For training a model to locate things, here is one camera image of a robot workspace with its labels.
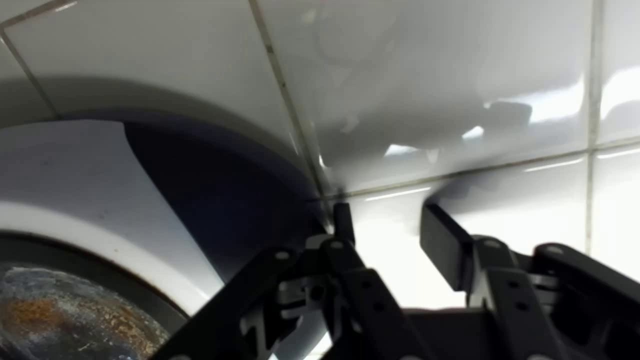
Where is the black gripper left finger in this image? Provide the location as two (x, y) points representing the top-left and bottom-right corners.
(150, 202), (428, 360)

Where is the white coffee machine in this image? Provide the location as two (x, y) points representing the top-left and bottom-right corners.
(0, 111), (325, 360)

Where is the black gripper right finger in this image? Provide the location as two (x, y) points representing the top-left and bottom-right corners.
(421, 202), (640, 360)

